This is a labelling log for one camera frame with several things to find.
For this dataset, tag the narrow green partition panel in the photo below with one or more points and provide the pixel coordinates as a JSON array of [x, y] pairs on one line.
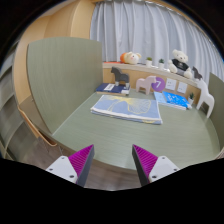
[[218, 110]]

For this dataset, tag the white horse figure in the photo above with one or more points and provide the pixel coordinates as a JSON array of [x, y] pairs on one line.
[[204, 95]]

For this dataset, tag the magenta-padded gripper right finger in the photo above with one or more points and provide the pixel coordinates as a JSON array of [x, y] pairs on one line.
[[160, 168]]

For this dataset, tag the white wall socket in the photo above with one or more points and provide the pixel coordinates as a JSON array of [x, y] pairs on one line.
[[182, 87], [171, 84]]

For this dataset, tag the grey-white curtain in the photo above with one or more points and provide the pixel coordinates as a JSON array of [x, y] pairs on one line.
[[143, 30]]

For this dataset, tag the large green partition panel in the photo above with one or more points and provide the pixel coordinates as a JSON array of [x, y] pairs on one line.
[[63, 80]]

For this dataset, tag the pink horse figure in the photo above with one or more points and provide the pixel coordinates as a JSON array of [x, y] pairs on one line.
[[146, 83]]

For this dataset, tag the blue towel with yellow print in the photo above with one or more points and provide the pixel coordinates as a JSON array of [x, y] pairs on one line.
[[126, 108]]

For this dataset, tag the small dark horse figure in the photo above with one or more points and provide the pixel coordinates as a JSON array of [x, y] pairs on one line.
[[196, 72]]

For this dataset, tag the cream and orange plush toy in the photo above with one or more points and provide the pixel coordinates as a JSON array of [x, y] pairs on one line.
[[131, 58]]

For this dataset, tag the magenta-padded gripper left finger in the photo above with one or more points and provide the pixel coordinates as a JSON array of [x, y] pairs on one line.
[[66, 168]]

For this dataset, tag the white teddy bear, black shirt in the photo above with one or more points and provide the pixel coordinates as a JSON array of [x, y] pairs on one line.
[[180, 63]]

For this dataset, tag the small potted plant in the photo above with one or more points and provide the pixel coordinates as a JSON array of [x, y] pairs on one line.
[[191, 99], [161, 64], [149, 62]]

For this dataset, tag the bright blue book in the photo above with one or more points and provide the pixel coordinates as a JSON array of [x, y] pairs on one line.
[[175, 98]]

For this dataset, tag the navy blue book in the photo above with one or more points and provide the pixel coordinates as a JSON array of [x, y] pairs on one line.
[[108, 88]]

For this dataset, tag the wooden desk back ledge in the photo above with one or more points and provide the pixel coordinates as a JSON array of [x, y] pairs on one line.
[[140, 71]]

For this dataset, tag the dark grey horse figure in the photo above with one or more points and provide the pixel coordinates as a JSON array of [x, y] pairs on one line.
[[120, 76]]

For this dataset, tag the light blue booklet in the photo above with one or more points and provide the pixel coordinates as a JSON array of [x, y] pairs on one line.
[[159, 97]]

